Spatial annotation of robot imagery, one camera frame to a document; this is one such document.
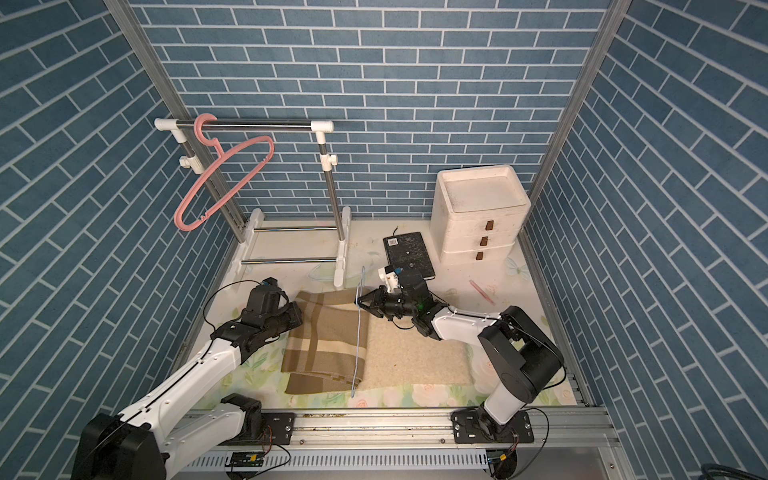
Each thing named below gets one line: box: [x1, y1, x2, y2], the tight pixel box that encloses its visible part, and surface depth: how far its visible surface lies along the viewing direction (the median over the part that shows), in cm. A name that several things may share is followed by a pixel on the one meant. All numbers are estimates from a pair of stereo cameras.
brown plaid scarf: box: [281, 288, 369, 394], surface depth 83 cm
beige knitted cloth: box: [361, 314, 473, 390], surface depth 85 cm
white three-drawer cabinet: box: [430, 165, 531, 266], surface depth 100 cm
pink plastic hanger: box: [174, 113, 275, 232], surface depth 80 cm
